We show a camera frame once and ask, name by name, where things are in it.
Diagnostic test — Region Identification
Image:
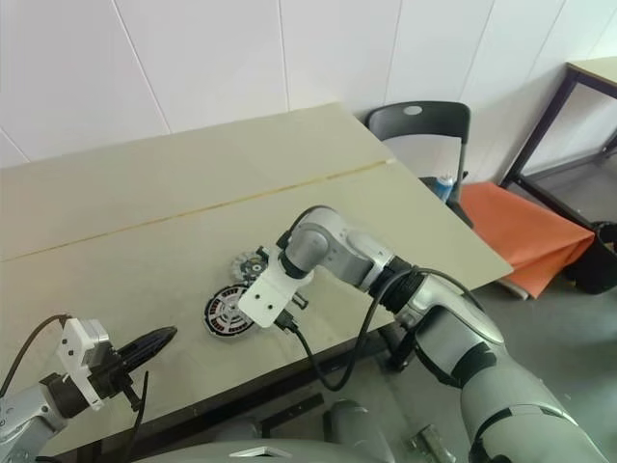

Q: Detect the black plastic chair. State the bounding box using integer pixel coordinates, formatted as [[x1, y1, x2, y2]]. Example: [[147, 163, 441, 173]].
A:
[[368, 100, 476, 228]]

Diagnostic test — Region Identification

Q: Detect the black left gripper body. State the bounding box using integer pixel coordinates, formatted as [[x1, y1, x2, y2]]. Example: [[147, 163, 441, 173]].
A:
[[92, 345, 144, 413]]

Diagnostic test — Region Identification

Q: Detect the orange cloth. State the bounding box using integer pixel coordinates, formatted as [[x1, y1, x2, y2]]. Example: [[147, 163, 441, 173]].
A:
[[460, 181, 597, 300]]

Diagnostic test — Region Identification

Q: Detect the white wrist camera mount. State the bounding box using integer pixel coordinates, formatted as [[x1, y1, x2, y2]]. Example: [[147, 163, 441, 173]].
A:
[[56, 316, 115, 411], [238, 248, 314, 331]]

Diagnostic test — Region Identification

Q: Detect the black framed side table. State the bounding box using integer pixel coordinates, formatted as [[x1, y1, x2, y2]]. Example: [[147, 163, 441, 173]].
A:
[[500, 56, 617, 228]]

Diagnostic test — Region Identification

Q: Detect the black perforated strip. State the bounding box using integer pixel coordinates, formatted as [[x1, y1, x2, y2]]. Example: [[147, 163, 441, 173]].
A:
[[259, 393, 325, 435]]

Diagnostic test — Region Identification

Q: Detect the grey metal floor bracket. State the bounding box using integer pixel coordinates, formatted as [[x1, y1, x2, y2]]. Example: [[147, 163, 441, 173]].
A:
[[409, 423, 457, 463]]

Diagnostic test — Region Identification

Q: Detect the black trash bin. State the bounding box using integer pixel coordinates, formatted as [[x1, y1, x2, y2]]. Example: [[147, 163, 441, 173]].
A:
[[566, 220, 617, 295]]

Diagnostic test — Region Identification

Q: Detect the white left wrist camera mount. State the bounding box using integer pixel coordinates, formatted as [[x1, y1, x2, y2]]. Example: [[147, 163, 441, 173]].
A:
[[56, 316, 115, 411]]

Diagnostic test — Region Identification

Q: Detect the grey rounded robot part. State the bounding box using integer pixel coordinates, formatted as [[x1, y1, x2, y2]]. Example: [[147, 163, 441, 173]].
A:
[[322, 398, 387, 449]]

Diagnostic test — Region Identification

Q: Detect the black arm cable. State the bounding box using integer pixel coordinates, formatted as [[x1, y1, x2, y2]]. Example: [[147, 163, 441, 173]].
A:
[[0, 313, 149, 463], [276, 205, 486, 391]]

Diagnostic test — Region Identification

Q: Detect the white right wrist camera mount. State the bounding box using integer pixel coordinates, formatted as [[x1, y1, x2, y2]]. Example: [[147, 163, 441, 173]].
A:
[[238, 248, 314, 331]]

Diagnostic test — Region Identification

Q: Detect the motor stator with copper windings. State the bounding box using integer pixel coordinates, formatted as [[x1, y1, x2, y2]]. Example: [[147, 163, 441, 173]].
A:
[[201, 284, 256, 342]]

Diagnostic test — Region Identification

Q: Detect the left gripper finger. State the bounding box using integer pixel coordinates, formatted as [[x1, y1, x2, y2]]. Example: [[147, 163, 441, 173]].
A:
[[125, 325, 178, 357], [119, 344, 170, 370]]

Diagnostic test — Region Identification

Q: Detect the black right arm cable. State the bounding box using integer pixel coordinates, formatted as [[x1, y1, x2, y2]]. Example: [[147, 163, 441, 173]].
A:
[[276, 205, 486, 391]]

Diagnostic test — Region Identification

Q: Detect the silver robot torso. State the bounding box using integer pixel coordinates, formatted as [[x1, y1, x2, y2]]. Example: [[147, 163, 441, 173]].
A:
[[144, 436, 401, 463]]

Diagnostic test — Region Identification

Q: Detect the grey motor rotor cover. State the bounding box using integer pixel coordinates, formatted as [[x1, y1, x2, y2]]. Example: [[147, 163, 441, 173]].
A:
[[228, 245, 271, 282]]

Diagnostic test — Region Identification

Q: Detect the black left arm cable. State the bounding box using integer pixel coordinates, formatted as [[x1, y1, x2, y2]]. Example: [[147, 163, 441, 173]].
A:
[[0, 313, 149, 463]]

